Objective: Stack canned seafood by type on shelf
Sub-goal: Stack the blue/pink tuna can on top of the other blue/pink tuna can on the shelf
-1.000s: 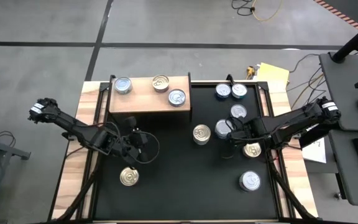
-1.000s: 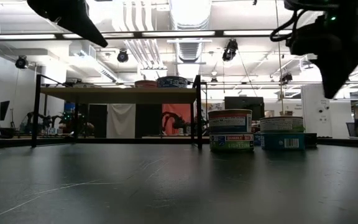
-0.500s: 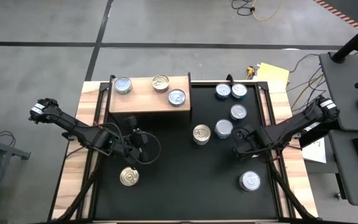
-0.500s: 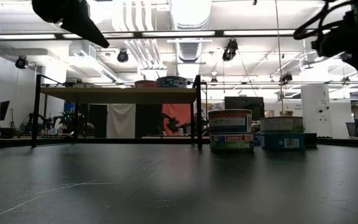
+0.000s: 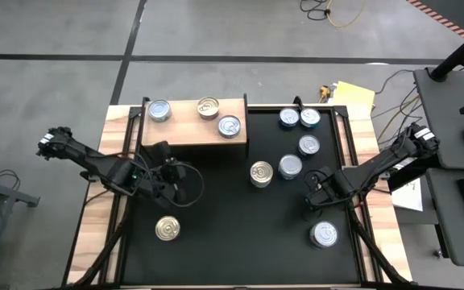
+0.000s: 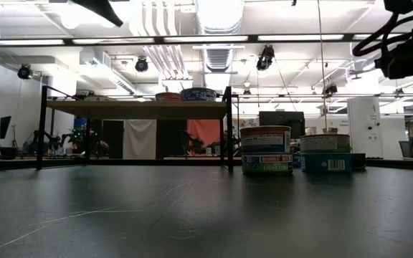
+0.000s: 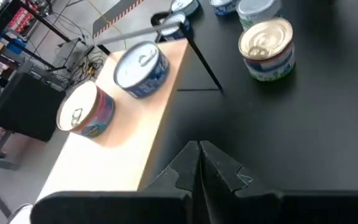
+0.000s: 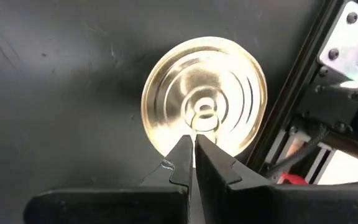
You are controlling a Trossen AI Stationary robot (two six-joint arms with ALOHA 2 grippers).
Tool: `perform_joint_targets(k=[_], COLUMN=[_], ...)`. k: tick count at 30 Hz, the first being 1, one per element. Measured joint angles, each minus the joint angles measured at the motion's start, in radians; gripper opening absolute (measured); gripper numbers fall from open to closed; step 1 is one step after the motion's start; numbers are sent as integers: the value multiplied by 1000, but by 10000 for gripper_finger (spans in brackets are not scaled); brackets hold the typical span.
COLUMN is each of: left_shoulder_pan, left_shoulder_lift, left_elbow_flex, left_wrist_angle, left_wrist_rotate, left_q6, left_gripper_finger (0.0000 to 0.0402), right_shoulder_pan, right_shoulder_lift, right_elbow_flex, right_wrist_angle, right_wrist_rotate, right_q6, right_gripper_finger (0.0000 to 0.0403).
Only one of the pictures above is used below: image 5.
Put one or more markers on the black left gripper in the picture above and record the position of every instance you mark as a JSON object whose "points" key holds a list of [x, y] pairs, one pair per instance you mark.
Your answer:
{"points": [[169, 173]]}

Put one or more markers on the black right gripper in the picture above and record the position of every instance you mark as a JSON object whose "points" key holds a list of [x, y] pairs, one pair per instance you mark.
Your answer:
{"points": [[332, 185]]}

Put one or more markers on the Bumble Bee light tuna can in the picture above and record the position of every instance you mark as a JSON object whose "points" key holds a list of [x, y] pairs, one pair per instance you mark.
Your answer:
{"points": [[159, 110], [290, 166]]}

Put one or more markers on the pink salmon can blue label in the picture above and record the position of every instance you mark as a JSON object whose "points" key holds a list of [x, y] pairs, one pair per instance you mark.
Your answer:
{"points": [[208, 108], [261, 174]]}

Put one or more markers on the dark blue seafood can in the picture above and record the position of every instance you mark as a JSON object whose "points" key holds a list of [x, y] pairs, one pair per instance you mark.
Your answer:
{"points": [[229, 126]]}

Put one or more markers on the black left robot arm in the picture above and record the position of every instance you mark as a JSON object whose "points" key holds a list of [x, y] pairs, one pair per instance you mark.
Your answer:
{"points": [[87, 159]]}

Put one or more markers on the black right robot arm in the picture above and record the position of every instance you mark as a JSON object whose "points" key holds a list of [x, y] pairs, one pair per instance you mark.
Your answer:
{"points": [[377, 167]]}

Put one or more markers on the silver lidded seafood can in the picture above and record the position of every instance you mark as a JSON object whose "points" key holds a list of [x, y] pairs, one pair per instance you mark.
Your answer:
{"points": [[324, 234], [309, 145]]}

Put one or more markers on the teal rimmed seafood can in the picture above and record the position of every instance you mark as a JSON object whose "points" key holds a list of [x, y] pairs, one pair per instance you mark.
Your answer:
{"points": [[310, 117]]}

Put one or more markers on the gold lidded seafood can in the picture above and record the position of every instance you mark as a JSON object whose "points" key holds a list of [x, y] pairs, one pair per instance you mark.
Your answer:
{"points": [[167, 228]]}

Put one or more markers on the blue rimmed seafood can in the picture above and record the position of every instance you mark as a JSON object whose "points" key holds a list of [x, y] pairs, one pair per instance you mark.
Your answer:
{"points": [[289, 117]]}

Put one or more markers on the white paper sheet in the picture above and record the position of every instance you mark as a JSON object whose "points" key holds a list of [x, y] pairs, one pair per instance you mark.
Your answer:
{"points": [[409, 197]]}

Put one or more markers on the black diagonal rig beam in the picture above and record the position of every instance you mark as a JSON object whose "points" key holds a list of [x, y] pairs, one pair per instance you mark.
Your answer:
{"points": [[413, 173]]}

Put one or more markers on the yellow paper sheet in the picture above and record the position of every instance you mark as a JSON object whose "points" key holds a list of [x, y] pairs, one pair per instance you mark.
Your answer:
{"points": [[353, 94]]}

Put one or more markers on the grey desk top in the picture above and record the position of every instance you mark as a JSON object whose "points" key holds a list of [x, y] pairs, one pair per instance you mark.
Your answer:
{"points": [[445, 225], [449, 104]]}

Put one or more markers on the grey metal stand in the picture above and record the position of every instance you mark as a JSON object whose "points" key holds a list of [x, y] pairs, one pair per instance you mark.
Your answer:
{"points": [[2, 193]]}

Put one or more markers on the black rig pole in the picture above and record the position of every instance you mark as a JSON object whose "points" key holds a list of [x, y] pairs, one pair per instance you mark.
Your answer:
{"points": [[457, 56]]}

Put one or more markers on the striped hazard tape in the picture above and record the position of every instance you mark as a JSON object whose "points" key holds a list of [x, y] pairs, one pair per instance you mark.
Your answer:
{"points": [[441, 18]]}

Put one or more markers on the wooden shelf black frame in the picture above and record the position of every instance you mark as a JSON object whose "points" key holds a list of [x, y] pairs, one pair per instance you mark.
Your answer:
{"points": [[191, 129]]}

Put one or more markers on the black table frame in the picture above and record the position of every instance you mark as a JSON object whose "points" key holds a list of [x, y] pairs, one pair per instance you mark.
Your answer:
{"points": [[342, 110]]}

